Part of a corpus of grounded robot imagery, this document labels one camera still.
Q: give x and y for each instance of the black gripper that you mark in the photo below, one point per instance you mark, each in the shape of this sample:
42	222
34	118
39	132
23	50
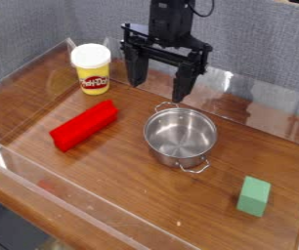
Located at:
142	47

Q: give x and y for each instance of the green foam block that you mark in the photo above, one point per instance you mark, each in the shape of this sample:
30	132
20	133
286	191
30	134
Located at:
254	196

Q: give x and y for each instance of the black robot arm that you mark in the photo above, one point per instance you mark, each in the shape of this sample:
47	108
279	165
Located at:
171	20

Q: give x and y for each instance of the yellow play-doh can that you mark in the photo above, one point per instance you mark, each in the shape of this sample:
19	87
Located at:
91	59

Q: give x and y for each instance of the stainless steel pot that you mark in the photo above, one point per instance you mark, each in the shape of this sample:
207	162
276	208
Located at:
180	135

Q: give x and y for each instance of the red foam block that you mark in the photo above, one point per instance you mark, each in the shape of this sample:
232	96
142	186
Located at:
82	126

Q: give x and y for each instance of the clear acrylic barrier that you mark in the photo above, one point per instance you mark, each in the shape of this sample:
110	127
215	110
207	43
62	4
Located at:
104	196

